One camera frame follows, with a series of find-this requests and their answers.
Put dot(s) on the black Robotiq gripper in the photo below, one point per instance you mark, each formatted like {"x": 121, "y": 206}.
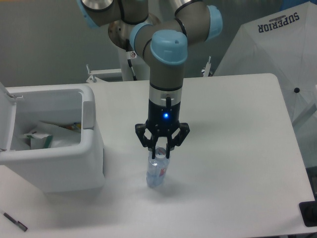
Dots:
{"x": 160, "y": 120}

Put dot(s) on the clear plastic water bottle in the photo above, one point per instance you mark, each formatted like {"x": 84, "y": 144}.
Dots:
{"x": 157, "y": 167}

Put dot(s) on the white plastic packaging pouch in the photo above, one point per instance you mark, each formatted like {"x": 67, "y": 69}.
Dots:
{"x": 46, "y": 135}

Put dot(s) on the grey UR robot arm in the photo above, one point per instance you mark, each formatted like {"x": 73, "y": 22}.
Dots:
{"x": 164, "y": 48}

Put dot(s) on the colourful wrapper trash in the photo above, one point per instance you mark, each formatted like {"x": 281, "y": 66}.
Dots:
{"x": 74, "y": 126}

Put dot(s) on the white plastic trash can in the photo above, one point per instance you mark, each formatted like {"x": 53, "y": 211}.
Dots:
{"x": 59, "y": 169}

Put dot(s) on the white trash can lid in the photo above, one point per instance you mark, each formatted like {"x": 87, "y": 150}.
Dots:
{"x": 7, "y": 118}

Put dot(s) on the white Superior umbrella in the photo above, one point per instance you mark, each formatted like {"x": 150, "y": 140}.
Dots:
{"x": 283, "y": 44}

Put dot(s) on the black device at table edge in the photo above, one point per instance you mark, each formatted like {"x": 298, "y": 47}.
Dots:
{"x": 309, "y": 213}

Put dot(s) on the black marker pen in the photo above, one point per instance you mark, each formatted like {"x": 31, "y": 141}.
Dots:
{"x": 17, "y": 223}

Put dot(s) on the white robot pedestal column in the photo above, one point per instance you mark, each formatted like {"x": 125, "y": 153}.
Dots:
{"x": 132, "y": 66}

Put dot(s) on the white metal base frame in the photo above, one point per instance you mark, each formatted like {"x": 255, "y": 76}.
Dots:
{"x": 108, "y": 75}

